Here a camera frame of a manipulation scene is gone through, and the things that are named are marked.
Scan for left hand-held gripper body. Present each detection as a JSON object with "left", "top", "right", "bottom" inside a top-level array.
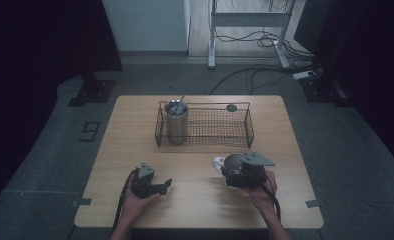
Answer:
[{"left": 130, "top": 162, "right": 160, "bottom": 200}]

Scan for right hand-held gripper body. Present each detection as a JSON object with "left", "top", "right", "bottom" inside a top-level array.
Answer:
[{"left": 224, "top": 151, "right": 277, "bottom": 189}]

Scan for steel mug with white handle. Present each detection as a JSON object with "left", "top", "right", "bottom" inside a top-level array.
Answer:
[{"left": 212, "top": 152, "right": 246, "bottom": 175}]

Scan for wire mesh basket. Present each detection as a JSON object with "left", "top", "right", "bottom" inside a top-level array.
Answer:
[{"left": 154, "top": 100, "right": 255, "bottom": 150}]

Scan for stainless steel tumbler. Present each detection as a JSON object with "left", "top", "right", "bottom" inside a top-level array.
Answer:
[{"left": 163, "top": 99, "right": 190, "bottom": 146}]

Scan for person's left hand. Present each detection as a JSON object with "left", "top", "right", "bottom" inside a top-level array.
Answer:
[{"left": 120, "top": 186, "right": 162, "bottom": 225}]

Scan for person's right hand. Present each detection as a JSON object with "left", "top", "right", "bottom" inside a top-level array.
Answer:
[{"left": 238, "top": 169, "right": 279, "bottom": 215}]

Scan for black stand base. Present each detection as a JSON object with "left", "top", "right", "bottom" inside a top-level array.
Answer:
[
  {"left": 299, "top": 74, "right": 353, "bottom": 108},
  {"left": 67, "top": 72, "right": 116, "bottom": 108}
]

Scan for white power strip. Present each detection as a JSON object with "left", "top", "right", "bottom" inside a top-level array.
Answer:
[{"left": 291, "top": 69, "right": 317, "bottom": 81}]

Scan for white cabinet panel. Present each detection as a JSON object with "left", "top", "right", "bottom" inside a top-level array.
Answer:
[{"left": 101, "top": 0, "right": 191, "bottom": 53}]

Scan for dark curtain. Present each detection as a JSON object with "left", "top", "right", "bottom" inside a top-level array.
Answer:
[
  {"left": 0, "top": 0, "right": 124, "bottom": 214},
  {"left": 293, "top": 0, "right": 394, "bottom": 168}
]

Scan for left hand-held gripper cable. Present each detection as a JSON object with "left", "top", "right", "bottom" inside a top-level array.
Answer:
[{"left": 112, "top": 167, "right": 140, "bottom": 232}]

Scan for hand-held gripper cable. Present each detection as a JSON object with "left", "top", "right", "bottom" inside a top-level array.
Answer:
[
  {"left": 112, "top": 167, "right": 140, "bottom": 232},
  {"left": 259, "top": 173, "right": 282, "bottom": 222}
]

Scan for right hand-held gripper cable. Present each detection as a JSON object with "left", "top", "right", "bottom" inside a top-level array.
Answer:
[{"left": 259, "top": 173, "right": 282, "bottom": 222}]

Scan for long black floor cable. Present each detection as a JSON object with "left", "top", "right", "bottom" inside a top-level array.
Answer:
[{"left": 209, "top": 64, "right": 321, "bottom": 96}]

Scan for tangled black floor cables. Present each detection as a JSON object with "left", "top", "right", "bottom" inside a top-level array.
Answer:
[{"left": 214, "top": 0, "right": 317, "bottom": 62}]

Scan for white metal desk frame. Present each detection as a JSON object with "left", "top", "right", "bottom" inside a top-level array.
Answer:
[{"left": 207, "top": 0, "right": 298, "bottom": 70}]

